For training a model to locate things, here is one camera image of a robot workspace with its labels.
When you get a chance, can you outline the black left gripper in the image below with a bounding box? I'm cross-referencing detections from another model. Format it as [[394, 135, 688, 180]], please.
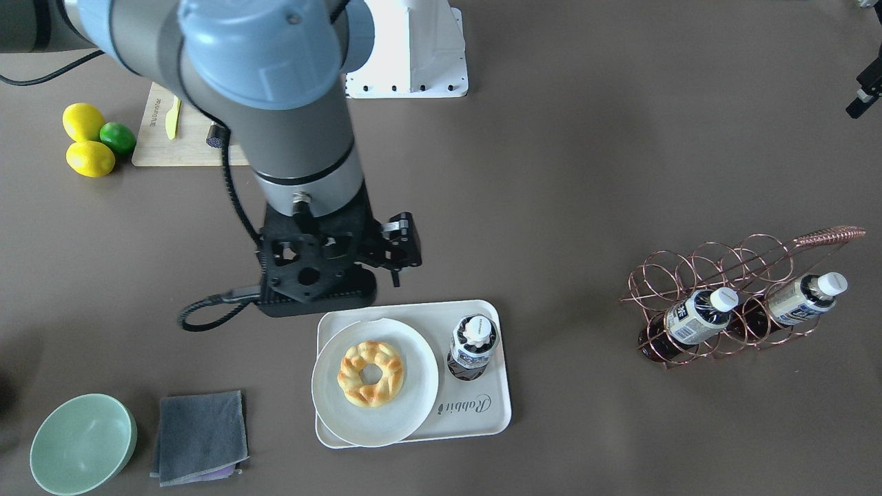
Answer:
[[846, 54, 881, 119]]

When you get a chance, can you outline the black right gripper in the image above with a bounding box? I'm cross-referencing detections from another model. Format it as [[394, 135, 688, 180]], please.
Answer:
[[256, 189, 422, 318]]

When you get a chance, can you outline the tea bottle slot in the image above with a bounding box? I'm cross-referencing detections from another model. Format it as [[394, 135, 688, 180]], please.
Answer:
[[637, 287, 739, 363], [447, 313, 499, 381]]

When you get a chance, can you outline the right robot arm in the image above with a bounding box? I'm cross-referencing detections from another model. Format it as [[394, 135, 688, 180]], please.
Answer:
[[2, 1, 422, 332]]

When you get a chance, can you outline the cream serving tray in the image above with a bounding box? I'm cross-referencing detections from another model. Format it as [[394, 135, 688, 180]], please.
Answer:
[[311, 300, 511, 449]]

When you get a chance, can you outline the tea bottle front slot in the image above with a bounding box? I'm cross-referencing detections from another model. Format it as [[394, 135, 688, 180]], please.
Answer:
[[637, 287, 739, 363]]

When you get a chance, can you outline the white round plate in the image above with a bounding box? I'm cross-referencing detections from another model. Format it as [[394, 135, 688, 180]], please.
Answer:
[[311, 318, 439, 448]]

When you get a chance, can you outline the wooden cutting board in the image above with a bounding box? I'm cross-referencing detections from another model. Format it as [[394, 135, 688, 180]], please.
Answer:
[[132, 83, 221, 167]]

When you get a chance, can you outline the yellow plastic knife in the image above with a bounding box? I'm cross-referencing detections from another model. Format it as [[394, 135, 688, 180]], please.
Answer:
[[165, 95, 182, 141]]

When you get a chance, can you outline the grey folded cloth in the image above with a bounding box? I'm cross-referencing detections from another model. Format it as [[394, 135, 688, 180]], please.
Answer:
[[150, 390, 249, 487]]

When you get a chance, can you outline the green lime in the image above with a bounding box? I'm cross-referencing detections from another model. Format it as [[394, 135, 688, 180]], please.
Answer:
[[99, 122, 136, 155]]

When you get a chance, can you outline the yellow lemon lower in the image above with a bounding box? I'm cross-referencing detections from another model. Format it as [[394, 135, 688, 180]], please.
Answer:
[[65, 141, 116, 178]]

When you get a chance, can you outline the yellow lemon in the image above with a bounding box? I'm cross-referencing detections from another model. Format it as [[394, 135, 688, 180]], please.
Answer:
[[62, 103, 106, 143], [65, 141, 116, 178]]

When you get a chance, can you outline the yellow lemon upper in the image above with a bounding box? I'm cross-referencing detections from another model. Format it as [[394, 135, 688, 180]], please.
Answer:
[[62, 103, 106, 143]]

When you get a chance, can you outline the mint green bowl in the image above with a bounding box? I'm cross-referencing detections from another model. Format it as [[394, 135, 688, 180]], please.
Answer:
[[29, 393, 136, 495]]

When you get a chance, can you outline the glazed ring pastry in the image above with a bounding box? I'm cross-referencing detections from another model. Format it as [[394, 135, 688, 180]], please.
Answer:
[[337, 341, 405, 409]]

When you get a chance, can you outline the tea bottle handle side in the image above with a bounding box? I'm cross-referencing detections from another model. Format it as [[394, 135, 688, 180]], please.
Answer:
[[728, 272, 848, 342]]

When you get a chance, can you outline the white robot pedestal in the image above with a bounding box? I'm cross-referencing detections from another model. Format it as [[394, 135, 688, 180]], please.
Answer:
[[345, 1, 469, 99]]

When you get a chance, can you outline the copper wire bottle rack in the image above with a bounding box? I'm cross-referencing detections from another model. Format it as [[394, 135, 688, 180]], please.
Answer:
[[623, 226, 866, 368]]

